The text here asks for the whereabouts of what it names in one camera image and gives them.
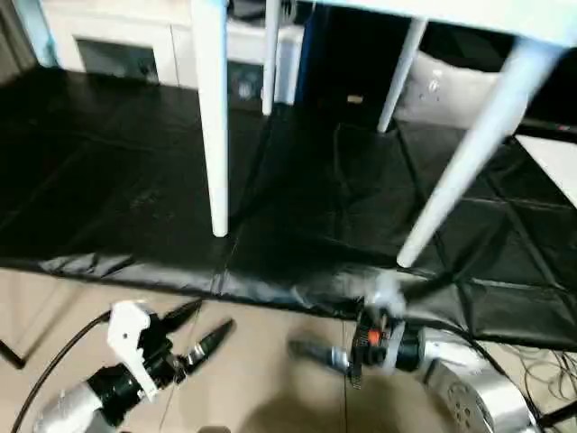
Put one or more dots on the grey cushion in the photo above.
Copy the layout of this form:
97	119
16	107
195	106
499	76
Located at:
451	99

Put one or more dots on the thin black bar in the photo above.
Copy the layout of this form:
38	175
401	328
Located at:
550	127

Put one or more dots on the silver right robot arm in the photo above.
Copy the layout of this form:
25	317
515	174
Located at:
478	392

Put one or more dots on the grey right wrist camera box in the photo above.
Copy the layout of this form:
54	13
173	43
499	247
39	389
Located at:
385	293

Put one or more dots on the white low table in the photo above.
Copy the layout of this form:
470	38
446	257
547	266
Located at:
554	162

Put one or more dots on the white plastic table leg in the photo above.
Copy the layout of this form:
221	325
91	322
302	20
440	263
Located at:
270	54
396	81
214	113
487	135

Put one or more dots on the small yellow label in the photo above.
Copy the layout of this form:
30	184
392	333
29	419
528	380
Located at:
354	98

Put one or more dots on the white cabinet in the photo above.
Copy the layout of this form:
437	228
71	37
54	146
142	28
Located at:
180	45

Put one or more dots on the black sofa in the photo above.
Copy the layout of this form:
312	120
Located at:
342	58

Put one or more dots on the black table mat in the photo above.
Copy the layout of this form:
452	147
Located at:
112	180

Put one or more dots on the black metal table frame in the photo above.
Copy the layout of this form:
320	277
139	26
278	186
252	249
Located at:
559	414
13	356

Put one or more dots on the grey curtain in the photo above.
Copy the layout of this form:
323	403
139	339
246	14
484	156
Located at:
15	40

